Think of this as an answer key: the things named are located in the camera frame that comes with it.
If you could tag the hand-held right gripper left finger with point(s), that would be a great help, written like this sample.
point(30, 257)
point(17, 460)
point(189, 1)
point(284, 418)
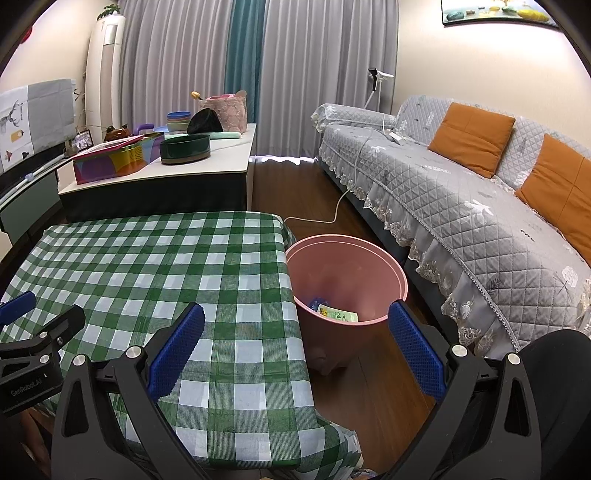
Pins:
point(178, 350)

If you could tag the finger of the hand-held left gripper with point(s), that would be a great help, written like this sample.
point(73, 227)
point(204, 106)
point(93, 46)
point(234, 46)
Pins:
point(55, 332)
point(18, 307)

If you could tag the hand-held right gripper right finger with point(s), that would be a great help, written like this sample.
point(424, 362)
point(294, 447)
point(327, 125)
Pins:
point(418, 350)

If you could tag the pale green printed leaflet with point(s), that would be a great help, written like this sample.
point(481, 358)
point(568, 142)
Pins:
point(341, 316)

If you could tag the pink plastic bin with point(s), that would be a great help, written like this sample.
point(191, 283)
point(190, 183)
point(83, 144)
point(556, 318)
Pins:
point(351, 272)

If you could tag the green checked tablecloth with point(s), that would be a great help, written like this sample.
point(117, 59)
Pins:
point(161, 258)

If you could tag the dark television cabinet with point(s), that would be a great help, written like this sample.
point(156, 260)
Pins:
point(27, 207)

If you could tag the person's dark trouser leg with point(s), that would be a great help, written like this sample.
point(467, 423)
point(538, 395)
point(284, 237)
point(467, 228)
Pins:
point(558, 392)

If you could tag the black television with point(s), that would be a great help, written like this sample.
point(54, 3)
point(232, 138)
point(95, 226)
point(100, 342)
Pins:
point(41, 159)

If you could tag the grey quilted sofa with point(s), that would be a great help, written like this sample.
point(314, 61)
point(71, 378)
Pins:
point(438, 194)

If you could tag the colourful rectangular box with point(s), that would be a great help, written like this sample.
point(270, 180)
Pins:
point(115, 161)

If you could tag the white coffee table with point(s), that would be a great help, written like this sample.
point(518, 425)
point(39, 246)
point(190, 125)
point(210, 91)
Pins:
point(217, 159)

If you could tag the brown teapot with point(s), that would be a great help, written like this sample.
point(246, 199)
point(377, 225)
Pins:
point(115, 134)

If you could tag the grey printed television cover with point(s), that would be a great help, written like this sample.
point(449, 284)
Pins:
point(51, 110)

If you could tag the dark green round tin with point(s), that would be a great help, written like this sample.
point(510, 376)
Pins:
point(184, 147)

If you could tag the orange cushion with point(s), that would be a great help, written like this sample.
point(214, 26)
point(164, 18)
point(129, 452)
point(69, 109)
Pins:
point(558, 194)
point(471, 138)

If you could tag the pale green rolled mat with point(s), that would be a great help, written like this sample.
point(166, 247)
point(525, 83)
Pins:
point(226, 135)

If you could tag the stack of coloured bowls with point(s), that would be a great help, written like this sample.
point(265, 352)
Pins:
point(178, 121)

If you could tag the black hat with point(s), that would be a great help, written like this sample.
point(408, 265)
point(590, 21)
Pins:
point(205, 121)

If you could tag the pink fabric basket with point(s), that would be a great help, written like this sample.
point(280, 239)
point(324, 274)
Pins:
point(233, 113)

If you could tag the white standing air conditioner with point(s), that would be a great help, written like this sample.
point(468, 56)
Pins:
point(104, 69)

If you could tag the white floor lamp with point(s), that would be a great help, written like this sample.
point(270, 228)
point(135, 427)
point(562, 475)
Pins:
point(374, 74)

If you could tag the grey curtain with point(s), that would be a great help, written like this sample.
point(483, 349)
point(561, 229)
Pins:
point(323, 60)
point(171, 55)

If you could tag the teal curtain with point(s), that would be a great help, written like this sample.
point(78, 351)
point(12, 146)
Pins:
point(244, 55)

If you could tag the green potted plant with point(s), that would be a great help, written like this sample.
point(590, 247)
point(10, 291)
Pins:
point(110, 10)

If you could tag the small photo frame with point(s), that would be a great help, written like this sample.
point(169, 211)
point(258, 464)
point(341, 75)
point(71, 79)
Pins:
point(83, 142)

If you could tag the red knot wall ornament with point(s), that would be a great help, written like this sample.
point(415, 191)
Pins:
point(28, 33)

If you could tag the framed wall picture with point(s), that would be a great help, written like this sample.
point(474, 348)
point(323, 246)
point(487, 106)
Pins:
point(489, 11)

